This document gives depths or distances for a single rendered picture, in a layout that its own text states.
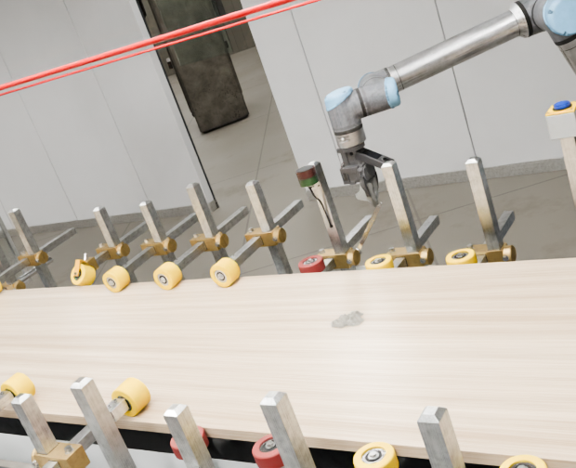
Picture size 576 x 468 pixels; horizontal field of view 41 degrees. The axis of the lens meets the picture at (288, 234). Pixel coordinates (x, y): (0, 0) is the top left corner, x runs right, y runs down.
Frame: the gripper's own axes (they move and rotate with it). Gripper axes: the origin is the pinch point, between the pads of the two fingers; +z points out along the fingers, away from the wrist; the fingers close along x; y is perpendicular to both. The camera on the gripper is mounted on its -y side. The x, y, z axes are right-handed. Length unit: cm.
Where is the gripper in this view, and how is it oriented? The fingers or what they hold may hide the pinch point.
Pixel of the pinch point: (376, 202)
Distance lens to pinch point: 244.6
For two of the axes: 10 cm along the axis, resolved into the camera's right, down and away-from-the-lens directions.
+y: -8.1, 0.6, 5.8
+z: 3.1, 8.9, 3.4
